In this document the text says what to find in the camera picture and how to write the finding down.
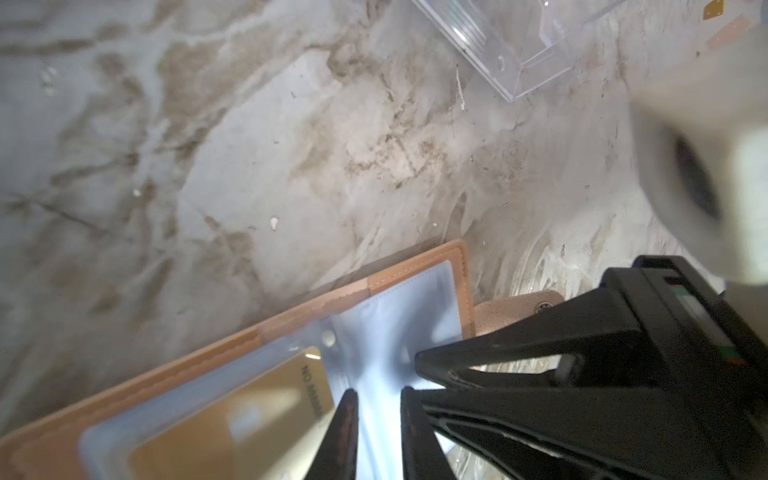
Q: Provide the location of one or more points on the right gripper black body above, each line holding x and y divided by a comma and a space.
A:
715, 362

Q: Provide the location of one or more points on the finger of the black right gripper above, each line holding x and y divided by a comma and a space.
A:
559, 433
595, 334

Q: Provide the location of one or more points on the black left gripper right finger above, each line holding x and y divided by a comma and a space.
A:
422, 455

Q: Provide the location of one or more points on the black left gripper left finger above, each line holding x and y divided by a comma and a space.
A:
336, 457

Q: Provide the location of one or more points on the gold card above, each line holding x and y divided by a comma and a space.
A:
269, 428

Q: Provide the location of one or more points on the clear acrylic card stand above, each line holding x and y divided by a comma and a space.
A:
518, 45

